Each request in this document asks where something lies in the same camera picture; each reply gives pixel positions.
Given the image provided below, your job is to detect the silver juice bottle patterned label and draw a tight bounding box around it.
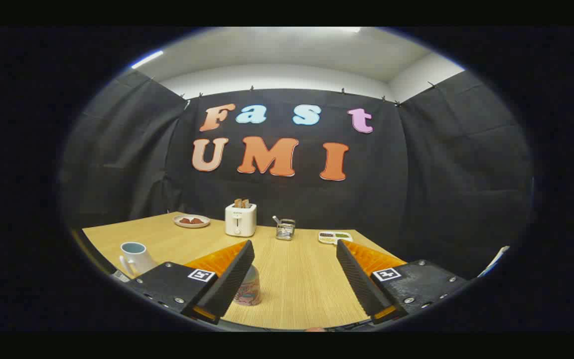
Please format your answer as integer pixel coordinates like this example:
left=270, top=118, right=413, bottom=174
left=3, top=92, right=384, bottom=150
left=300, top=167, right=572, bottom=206
left=233, top=264, right=262, bottom=306

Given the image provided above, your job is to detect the black backdrop cloth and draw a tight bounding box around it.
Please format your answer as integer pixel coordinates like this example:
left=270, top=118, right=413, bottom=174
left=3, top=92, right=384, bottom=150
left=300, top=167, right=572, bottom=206
left=60, top=70, right=534, bottom=280

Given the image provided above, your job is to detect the white toaster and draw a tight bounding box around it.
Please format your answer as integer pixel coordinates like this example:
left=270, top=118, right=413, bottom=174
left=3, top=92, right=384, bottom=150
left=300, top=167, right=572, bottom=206
left=225, top=203, right=258, bottom=237

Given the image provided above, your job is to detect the white divided snack tray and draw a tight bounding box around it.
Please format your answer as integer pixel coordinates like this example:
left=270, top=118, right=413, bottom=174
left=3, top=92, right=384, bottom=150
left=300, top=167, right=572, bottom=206
left=318, top=231, right=353, bottom=245

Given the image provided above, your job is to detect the metal wire holder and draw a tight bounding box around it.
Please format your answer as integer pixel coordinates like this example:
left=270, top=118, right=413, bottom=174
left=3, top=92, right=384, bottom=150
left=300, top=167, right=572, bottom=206
left=276, top=218, right=296, bottom=241

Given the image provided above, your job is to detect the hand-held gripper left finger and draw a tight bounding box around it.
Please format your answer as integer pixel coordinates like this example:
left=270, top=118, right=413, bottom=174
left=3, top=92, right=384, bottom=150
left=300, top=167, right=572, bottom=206
left=124, top=240, right=256, bottom=326

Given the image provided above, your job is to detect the white cup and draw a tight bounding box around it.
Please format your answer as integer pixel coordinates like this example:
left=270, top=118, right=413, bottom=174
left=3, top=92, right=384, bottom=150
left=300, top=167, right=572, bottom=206
left=119, top=242, right=159, bottom=279

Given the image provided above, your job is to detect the round plate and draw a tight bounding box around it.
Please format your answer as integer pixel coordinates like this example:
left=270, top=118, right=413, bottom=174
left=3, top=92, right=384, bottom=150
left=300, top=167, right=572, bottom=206
left=173, top=214, right=211, bottom=229

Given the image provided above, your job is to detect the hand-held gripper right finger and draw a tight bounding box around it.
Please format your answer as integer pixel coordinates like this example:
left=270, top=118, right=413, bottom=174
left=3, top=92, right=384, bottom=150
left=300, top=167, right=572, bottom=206
left=336, top=239, right=468, bottom=325

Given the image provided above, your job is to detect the wooden table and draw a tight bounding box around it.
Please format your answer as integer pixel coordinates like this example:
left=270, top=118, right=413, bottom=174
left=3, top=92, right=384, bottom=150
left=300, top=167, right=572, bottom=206
left=82, top=212, right=402, bottom=331

